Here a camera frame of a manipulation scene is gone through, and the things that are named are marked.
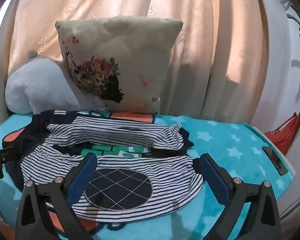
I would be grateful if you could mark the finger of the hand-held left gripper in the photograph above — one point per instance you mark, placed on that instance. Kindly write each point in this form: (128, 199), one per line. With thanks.
(3, 152)

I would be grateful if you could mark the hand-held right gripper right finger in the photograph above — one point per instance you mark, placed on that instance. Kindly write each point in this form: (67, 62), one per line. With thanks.
(215, 177)

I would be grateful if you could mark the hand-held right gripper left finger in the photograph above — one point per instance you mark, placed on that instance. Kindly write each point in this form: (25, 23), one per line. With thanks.
(82, 175)

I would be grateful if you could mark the navy striped pants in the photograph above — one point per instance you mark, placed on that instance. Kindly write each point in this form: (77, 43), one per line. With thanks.
(130, 165)

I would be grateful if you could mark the teal cartoon printed blanket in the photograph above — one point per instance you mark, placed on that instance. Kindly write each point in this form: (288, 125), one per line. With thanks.
(227, 140)

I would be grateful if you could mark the black smartphone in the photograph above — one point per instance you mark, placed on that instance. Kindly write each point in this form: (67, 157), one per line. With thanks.
(275, 160)

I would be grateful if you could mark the grey plush toy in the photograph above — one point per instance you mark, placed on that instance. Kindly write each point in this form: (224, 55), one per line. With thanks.
(40, 85)

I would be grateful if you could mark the red bag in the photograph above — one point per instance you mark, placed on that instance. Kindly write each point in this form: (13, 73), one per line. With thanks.
(286, 135)

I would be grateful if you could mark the beige floral print pillow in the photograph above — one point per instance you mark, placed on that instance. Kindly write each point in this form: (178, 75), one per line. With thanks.
(130, 55)

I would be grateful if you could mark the beige curtain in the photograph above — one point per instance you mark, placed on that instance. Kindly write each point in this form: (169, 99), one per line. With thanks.
(202, 30)

